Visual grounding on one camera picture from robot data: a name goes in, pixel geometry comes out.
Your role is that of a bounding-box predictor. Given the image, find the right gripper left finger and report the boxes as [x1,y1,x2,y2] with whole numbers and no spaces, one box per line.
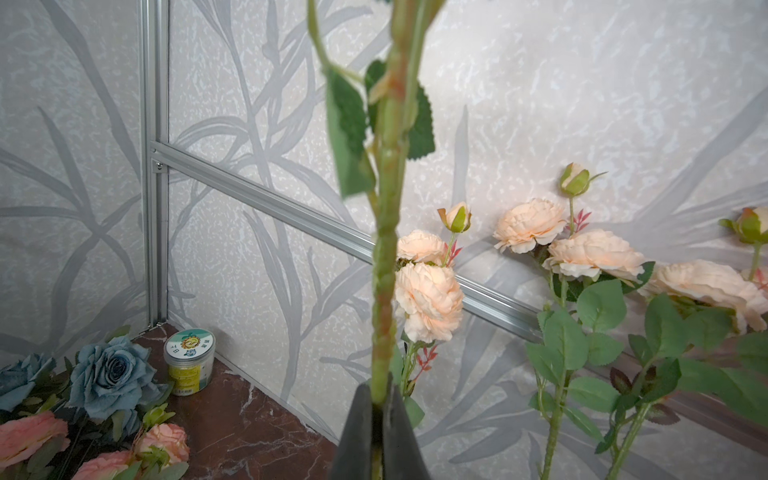
[328,383,373,480]

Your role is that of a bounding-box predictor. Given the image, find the cream pink rose stem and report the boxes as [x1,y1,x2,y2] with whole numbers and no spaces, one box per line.
[493,163,645,479]

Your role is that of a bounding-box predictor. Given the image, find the blue hydrangea flowers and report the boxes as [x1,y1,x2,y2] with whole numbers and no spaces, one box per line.
[1,336,171,443]

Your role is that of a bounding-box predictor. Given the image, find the pink rose bunch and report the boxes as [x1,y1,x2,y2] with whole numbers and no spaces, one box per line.
[1,404,191,479]

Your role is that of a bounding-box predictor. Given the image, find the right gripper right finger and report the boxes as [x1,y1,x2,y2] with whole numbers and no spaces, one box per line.
[381,377,429,480]

